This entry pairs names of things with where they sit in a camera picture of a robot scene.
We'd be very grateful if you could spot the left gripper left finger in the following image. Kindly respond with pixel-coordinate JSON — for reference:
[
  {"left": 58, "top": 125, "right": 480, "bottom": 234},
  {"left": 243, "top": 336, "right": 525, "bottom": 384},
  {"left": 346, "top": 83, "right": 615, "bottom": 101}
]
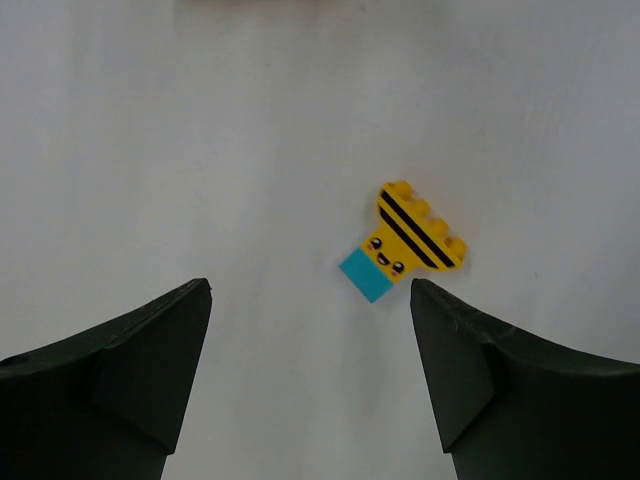
[{"left": 1, "top": 278, "right": 212, "bottom": 480}]

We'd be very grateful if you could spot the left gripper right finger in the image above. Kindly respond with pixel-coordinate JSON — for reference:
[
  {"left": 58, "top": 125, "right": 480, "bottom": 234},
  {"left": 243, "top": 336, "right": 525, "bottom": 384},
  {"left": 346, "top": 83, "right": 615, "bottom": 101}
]
[{"left": 410, "top": 279, "right": 639, "bottom": 479}]

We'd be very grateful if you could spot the small teal yellow lego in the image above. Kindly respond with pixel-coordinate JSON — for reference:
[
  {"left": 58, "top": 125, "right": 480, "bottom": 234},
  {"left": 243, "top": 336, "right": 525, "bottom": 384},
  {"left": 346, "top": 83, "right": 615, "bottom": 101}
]
[{"left": 339, "top": 248, "right": 393, "bottom": 303}]

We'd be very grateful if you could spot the yellow black striped lego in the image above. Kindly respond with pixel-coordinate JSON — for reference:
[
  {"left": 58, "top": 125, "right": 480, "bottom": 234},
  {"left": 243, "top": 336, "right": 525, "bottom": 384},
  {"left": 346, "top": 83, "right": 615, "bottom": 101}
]
[{"left": 362, "top": 181, "right": 467, "bottom": 283}]

